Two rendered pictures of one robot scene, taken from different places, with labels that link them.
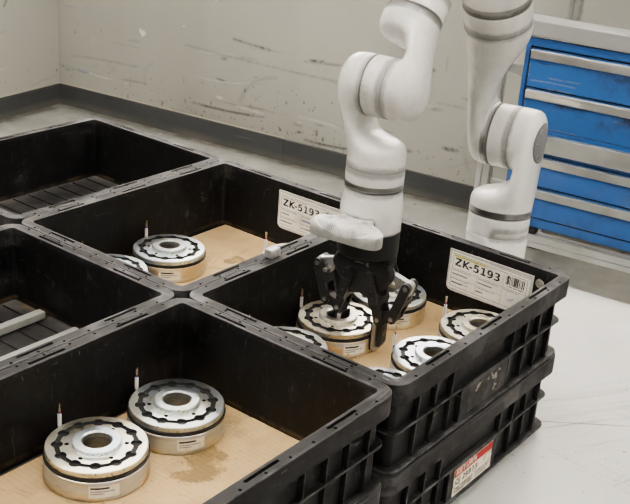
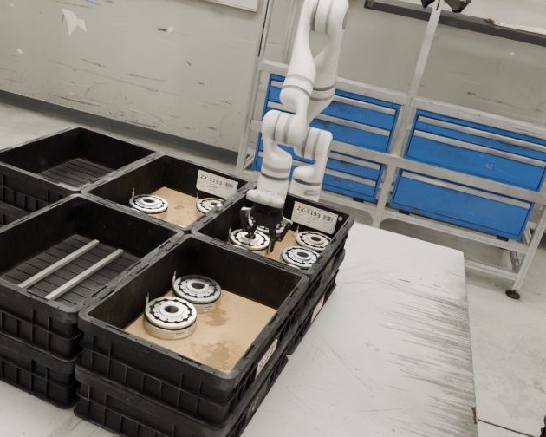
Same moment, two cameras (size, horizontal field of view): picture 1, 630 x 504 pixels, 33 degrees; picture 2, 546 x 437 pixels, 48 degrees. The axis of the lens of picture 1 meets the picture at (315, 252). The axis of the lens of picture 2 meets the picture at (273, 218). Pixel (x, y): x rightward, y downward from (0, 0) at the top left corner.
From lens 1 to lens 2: 0.42 m
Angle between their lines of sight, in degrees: 18
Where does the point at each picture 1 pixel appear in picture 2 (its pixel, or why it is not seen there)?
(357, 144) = (271, 155)
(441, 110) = (207, 106)
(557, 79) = not seen: hidden behind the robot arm
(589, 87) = not seen: hidden behind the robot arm
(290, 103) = (117, 98)
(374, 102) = (282, 136)
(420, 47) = (303, 110)
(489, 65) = (313, 111)
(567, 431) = (347, 286)
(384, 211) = (282, 188)
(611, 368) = (355, 254)
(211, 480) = (224, 324)
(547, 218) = not seen: hidden behind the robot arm
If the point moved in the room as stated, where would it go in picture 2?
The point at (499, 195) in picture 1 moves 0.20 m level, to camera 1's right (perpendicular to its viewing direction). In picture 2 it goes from (310, 173) to (372, 178)
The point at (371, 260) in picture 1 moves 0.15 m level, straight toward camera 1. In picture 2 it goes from (274, 211) to (287, 241)
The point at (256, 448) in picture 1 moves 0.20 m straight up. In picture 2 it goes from (237, 307) to (253, 225)
